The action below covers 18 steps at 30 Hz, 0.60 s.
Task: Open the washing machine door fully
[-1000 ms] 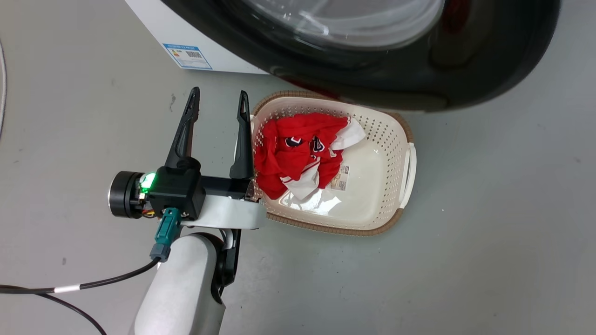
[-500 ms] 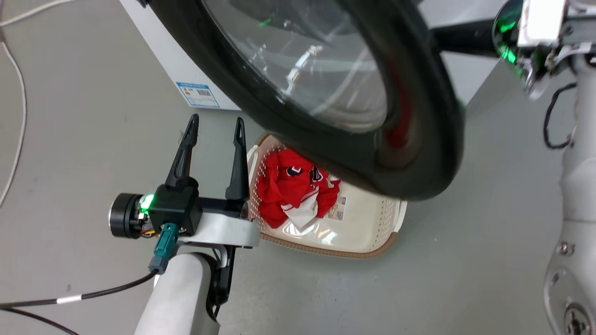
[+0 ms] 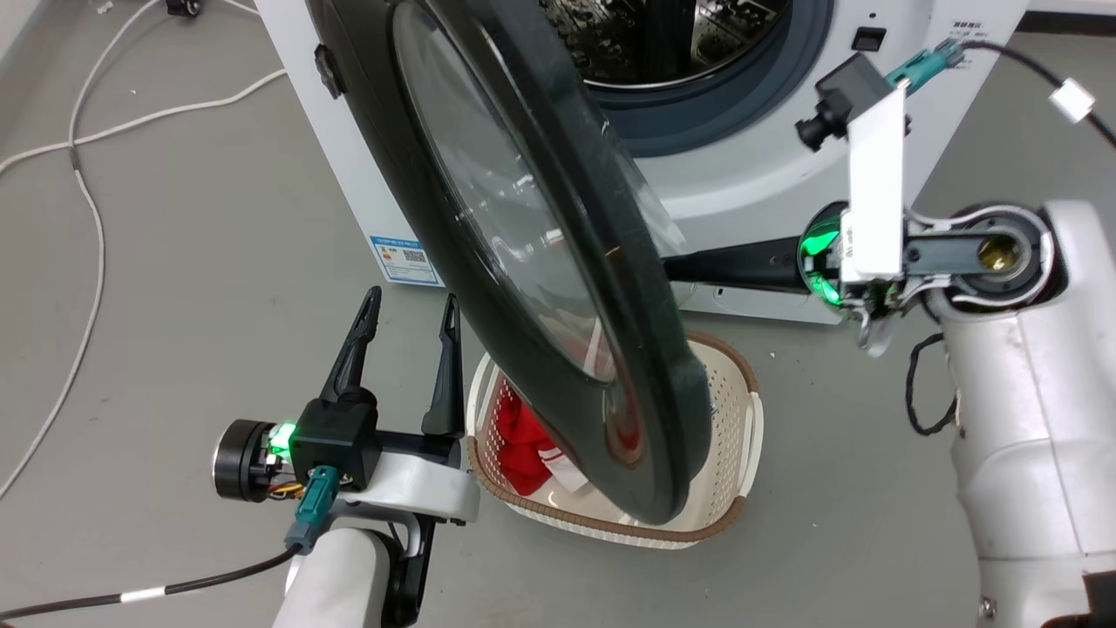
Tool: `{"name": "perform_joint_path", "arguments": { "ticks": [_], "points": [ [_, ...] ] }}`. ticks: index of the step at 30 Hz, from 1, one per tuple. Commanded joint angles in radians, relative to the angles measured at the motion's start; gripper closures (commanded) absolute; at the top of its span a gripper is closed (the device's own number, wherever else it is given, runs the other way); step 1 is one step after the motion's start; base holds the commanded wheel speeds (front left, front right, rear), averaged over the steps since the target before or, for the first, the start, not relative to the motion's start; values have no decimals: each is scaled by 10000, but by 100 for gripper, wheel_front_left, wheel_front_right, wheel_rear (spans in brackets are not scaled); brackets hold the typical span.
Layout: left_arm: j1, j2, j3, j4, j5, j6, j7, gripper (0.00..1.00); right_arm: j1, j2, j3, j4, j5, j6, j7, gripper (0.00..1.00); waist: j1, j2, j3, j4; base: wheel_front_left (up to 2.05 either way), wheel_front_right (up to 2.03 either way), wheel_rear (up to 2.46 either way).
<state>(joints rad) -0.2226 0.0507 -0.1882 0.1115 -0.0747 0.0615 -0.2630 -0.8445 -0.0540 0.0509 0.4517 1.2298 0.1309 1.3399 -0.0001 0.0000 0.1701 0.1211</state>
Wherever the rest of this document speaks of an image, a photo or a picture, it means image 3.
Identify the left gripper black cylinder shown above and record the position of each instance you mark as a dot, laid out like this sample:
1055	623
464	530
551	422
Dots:
242	460

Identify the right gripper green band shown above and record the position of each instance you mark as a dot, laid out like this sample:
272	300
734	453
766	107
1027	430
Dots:
824	253

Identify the black round washer door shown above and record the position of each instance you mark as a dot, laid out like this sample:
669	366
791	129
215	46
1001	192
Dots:
558	262

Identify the white front-load washing machine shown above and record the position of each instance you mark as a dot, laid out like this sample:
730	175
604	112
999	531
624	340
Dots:
767	174

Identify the grey-blue rubber door gasket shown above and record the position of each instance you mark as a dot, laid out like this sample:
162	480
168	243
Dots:
741	96

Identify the blue energy label sticker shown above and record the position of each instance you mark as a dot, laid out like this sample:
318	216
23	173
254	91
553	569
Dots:
404	259

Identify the red garment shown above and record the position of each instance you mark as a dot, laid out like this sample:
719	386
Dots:
523	445

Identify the white basket with brown rim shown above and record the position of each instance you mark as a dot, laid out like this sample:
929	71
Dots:
732	436

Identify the steel washer drum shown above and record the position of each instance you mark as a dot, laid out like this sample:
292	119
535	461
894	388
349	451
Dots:
645	39

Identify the small black floor object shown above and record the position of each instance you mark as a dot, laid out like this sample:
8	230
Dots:
184	7

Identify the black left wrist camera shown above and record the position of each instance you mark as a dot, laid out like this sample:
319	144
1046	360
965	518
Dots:
336	440

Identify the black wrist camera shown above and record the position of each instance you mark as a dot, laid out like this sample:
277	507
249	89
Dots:
841	100
336	440

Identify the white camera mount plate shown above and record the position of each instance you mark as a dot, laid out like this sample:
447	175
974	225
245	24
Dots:
874	192

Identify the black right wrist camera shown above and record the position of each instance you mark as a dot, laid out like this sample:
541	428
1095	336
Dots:
841	100

